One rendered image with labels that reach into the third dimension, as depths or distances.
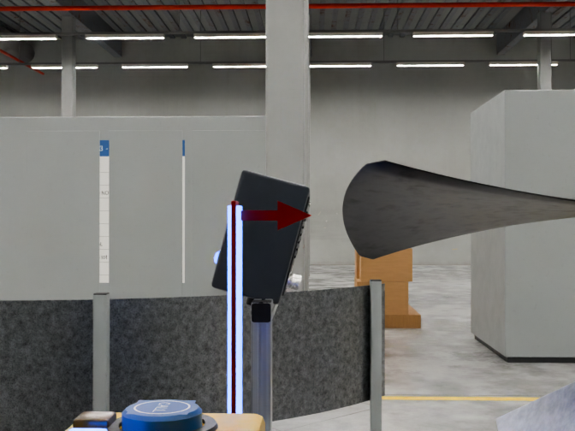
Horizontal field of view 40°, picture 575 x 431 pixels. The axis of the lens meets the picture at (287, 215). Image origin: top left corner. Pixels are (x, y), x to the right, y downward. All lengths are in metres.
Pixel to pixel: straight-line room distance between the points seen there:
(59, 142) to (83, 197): 0.51
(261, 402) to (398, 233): 0.54
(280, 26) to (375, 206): 4.40
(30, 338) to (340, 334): 0.99
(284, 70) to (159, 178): 2.12
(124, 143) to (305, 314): 4.45
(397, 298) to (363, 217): 8.08
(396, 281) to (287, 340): 6.26
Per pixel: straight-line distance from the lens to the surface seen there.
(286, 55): 4.98
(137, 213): 6.75
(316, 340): 2.59
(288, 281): 1.25
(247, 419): 0.43
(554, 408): 0.69
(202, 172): 6.67
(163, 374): 2.38
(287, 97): 4.94
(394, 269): 8.71
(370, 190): 0.61
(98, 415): 0.42
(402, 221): 0.69
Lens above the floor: 1.18
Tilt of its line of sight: level
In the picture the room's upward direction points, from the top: straight up
